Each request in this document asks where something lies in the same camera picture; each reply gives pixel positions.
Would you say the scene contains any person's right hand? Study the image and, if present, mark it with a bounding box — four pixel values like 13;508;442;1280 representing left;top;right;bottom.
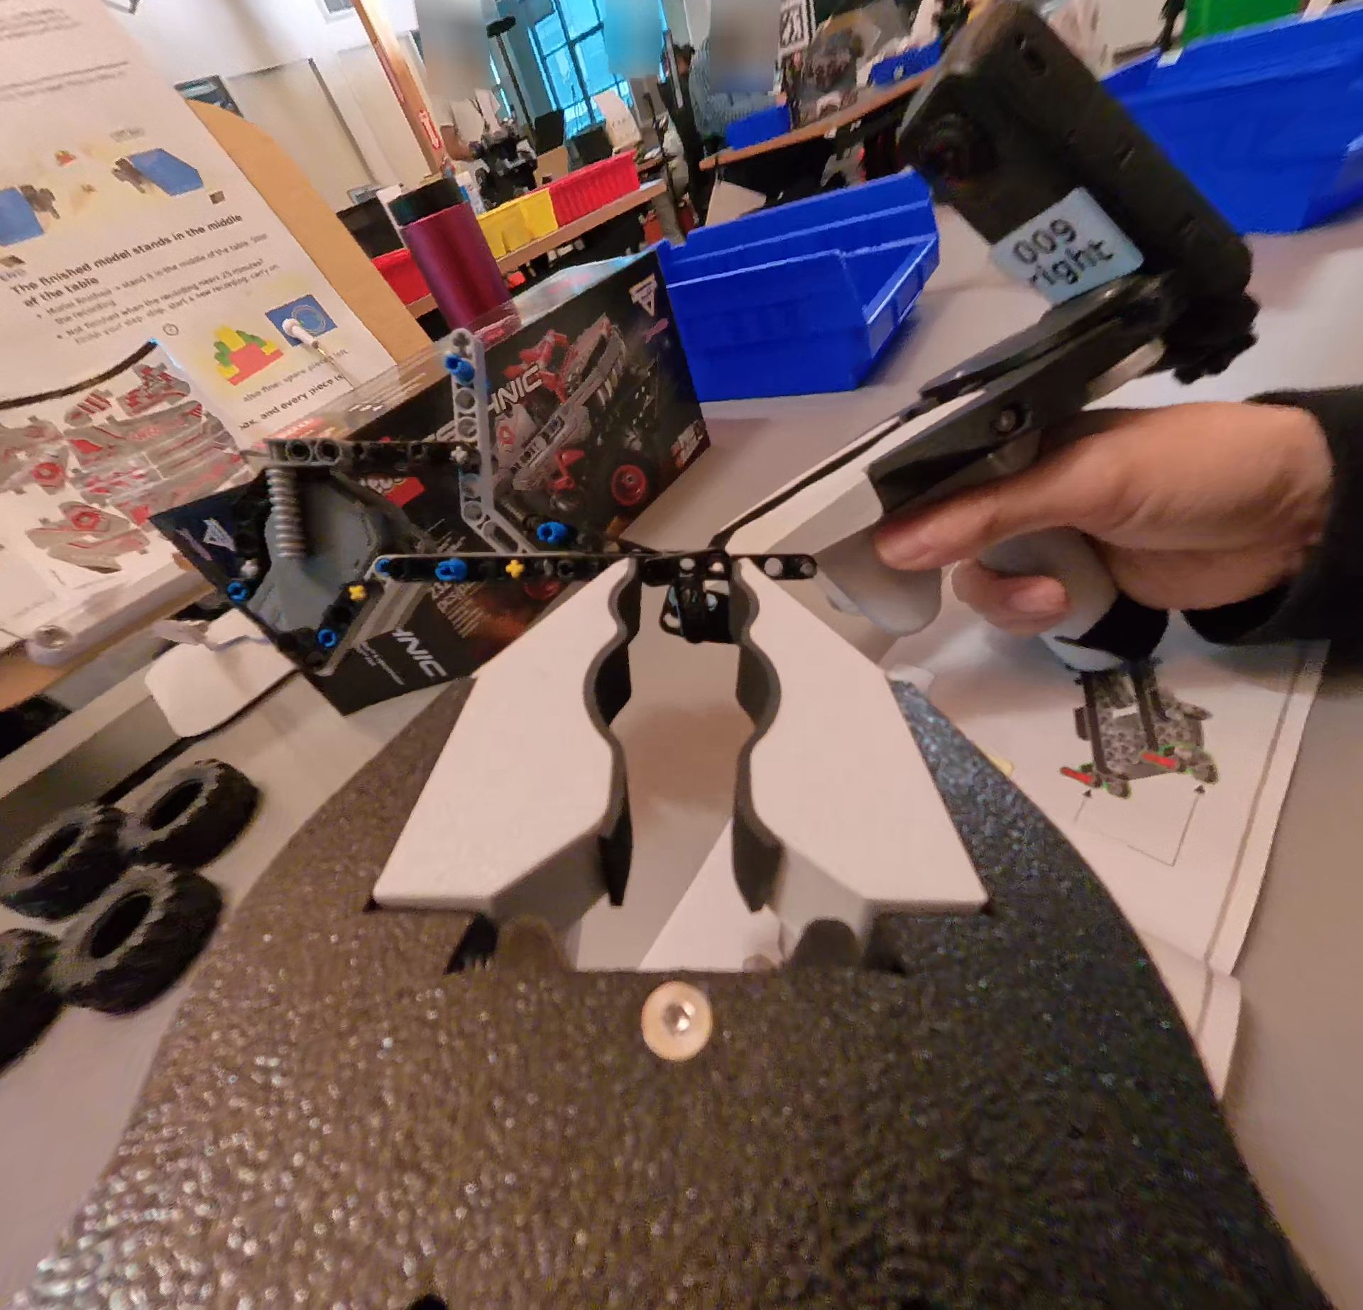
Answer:
874;400;1337;634

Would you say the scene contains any yellow plastic bin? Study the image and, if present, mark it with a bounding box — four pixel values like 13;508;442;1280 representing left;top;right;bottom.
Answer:
477;190;556;257

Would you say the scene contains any large window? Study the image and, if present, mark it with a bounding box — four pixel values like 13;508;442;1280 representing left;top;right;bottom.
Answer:
521;0;663;145

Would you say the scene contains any wooden poster board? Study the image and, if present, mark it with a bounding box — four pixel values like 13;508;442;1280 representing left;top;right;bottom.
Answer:
0;95;432;708

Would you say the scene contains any white instruction booklet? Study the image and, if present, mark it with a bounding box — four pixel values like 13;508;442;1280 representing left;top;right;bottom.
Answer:
882;628;1332;1102

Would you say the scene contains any maroon tumbler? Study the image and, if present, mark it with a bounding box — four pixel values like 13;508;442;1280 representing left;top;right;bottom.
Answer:
386;176;517;337

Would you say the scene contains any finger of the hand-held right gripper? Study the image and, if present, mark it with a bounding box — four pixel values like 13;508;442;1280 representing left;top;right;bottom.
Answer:
728;466;886;591
713;396;940;549

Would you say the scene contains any white instruction poster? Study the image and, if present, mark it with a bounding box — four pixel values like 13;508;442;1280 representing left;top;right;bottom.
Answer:
0;0;397;651

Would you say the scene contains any white stand base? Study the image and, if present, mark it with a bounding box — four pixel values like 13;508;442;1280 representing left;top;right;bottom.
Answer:
143;628;299;740

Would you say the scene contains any grey black toy brick model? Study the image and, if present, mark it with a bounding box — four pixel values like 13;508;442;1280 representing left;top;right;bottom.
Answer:
223;325;821;683

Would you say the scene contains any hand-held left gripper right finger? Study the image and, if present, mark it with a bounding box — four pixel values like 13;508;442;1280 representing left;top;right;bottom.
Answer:
730;562;993;929

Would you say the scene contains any grey desk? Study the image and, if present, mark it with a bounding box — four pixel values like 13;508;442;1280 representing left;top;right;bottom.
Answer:
0;197;1363;1310

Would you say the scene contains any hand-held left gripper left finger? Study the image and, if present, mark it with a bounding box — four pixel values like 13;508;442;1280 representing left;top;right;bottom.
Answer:
371;562;643;926

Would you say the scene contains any small black toy set box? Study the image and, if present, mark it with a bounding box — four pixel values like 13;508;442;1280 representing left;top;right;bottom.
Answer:
792;24;886;127

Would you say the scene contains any wooden post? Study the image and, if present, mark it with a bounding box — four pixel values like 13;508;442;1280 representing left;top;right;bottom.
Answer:
324;0;448;177

